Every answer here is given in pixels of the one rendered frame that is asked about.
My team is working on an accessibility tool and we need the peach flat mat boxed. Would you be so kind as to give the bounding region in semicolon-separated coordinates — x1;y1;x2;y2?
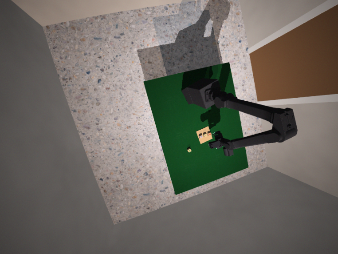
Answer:
196;126;212;144

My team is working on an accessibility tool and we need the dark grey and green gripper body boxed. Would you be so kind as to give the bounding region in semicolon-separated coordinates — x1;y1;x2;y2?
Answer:
215;131;223;139

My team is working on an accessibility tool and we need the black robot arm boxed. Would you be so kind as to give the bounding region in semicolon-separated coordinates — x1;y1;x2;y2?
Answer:
204;87;298;156

